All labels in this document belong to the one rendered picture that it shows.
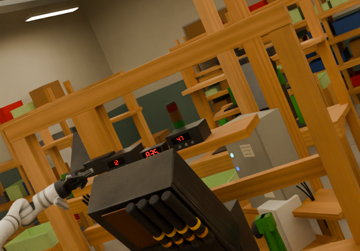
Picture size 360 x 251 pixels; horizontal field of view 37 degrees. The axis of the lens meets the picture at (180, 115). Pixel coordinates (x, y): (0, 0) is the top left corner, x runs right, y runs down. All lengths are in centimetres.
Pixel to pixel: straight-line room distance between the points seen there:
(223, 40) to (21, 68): 1011
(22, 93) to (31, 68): 72
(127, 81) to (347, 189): 105
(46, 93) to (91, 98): 513
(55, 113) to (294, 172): 115
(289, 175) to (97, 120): 91
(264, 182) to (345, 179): 37
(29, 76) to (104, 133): 976
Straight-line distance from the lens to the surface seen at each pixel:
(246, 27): 221
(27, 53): 1245
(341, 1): 877
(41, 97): 781
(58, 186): 216
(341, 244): 249
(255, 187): 247
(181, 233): 190
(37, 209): 221
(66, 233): 284
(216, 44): 224
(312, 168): 239
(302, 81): 220
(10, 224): 214
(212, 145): 222
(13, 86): 1183
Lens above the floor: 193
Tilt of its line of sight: 6 degrees down
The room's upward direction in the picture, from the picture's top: 24 degrees counter-clockwise
